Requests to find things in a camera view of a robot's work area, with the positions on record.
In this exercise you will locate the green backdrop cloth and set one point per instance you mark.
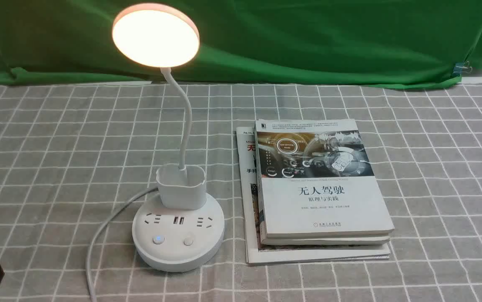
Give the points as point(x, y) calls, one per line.
point(398, 44)

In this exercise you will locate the white self-driving textbook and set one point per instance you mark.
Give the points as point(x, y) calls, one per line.
point(290, 141)

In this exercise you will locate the white desk lamp with sockets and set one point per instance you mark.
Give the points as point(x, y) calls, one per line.
point(182, 226)

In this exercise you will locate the middle white book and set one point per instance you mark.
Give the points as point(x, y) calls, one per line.
point(329, 240)

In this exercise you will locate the bottom thin magazine book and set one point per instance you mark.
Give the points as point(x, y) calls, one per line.
point(258, 254)

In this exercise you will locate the grey checked tablecloth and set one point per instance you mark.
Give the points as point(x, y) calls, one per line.
point(70, 155)

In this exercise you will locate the blue binder clip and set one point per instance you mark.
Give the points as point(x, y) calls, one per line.
point(461, 68)

